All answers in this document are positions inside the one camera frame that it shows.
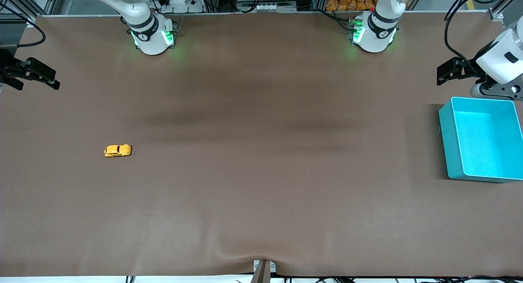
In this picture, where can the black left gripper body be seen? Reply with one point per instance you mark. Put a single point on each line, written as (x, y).
(467, 70)

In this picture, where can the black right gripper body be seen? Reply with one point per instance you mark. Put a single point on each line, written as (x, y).
(9, 68)

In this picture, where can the yellow beetle toy car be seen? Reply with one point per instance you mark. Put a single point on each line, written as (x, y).
(117, 151)

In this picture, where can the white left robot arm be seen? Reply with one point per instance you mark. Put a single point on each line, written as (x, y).
(376, 33)

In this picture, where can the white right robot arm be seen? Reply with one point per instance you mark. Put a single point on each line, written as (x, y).
(149, 35)

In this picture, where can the teal plastic box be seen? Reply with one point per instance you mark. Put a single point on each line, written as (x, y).
(482, 144)

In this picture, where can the white power strip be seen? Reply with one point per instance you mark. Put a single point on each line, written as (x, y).
(179, 5)

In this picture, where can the grey electronics rack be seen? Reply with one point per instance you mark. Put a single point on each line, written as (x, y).
(265, 1)

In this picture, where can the brown table mat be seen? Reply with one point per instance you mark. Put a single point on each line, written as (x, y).
(261, 152)

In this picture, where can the aluminium frame profile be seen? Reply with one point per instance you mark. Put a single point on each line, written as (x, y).
(504, 5)
(24, 1)

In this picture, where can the metal table edge bracket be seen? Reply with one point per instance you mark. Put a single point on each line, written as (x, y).
(263, 272)

